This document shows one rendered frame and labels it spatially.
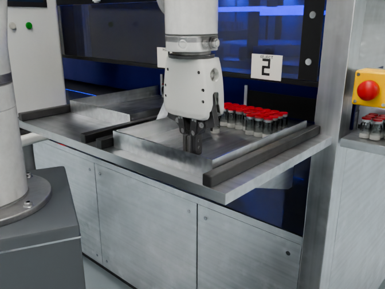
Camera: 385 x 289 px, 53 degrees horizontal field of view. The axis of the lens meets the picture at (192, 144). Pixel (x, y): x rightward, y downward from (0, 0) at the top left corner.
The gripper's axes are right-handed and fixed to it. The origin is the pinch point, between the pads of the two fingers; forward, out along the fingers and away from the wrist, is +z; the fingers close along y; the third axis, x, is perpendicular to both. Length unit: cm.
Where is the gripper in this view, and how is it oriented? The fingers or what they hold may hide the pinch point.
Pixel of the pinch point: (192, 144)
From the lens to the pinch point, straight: 67.4
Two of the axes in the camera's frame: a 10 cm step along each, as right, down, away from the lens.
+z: 0.1, 9.5, 3.1
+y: -7.5, -2.0, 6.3
